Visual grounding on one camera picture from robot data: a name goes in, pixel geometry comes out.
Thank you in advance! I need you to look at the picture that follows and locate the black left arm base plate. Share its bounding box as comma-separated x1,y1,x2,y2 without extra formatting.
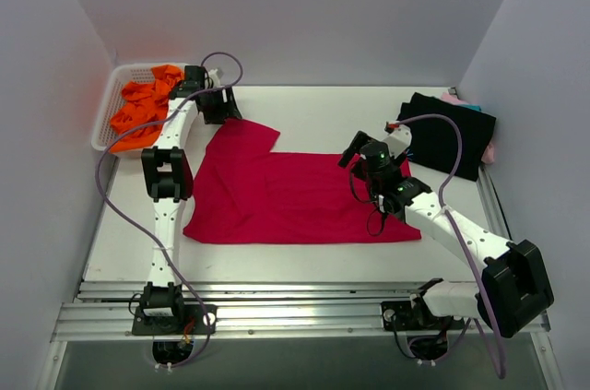
131,304,218,337

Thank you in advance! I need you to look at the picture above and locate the aluminium rail frame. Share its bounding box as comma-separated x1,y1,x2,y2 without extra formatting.
36,163,563,390

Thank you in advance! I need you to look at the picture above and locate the crimson red t-shirt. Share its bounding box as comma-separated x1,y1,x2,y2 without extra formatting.
183,120,421,244

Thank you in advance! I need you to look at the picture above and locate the folded black t-shirt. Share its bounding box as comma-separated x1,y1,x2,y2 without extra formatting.
397,92,496,182

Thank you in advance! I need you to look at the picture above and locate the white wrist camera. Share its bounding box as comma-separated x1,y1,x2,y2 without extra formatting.
205,67,224,89
383,122,412,158

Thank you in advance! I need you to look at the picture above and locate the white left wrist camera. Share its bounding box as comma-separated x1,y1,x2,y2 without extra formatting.
205,67,224,89

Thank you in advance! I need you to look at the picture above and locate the folded pink t-shirt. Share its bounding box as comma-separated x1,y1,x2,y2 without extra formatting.
441,91,495,164

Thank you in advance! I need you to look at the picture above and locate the folded teal t-shirt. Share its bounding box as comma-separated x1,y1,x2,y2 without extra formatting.
461,104,482,112

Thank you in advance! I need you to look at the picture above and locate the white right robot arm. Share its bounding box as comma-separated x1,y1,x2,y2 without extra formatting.
338,127,554,338

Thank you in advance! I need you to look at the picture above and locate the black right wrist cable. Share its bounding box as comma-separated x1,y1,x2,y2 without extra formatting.
348,163,393,238

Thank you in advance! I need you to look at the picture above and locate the white plastic basket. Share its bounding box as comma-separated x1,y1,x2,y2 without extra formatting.
91,63,187,152

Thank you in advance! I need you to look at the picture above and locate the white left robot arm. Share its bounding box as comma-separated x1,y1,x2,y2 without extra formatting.
137,65,242,334

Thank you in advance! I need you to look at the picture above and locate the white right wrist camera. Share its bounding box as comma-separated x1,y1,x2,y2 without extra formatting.
383,122,412,158

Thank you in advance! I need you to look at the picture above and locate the crumpled orange t-shirt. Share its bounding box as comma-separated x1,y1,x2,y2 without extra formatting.
110,65,184,153

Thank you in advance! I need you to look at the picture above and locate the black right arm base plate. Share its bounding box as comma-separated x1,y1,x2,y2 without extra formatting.
380,301,465,332

